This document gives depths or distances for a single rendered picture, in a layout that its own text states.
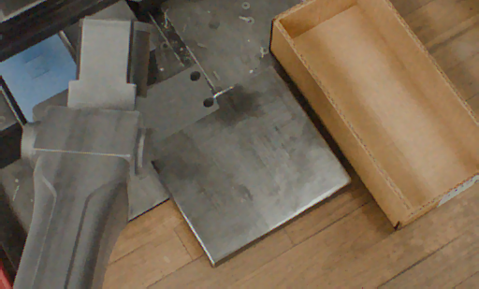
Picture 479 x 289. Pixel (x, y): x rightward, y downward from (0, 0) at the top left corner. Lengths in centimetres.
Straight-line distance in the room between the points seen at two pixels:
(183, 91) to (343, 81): 30
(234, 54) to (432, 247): 30
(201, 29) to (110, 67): 39
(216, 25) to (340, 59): 14
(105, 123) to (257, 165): 37
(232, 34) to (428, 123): 24
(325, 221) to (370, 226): 5
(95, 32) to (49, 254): 21
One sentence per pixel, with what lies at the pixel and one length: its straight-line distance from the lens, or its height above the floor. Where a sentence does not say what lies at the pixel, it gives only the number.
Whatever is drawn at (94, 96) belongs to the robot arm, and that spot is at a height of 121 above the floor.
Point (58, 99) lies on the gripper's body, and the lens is 85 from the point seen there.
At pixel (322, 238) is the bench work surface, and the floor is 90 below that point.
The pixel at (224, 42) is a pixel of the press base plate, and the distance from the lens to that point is 110.
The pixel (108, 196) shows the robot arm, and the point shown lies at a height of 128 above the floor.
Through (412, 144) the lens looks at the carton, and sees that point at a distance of 106.
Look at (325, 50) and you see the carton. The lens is 109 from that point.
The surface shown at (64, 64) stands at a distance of 100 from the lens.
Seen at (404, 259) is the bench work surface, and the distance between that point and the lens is 102.
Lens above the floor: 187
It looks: 67 degrees down
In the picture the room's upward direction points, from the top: 3 degrees clockwise
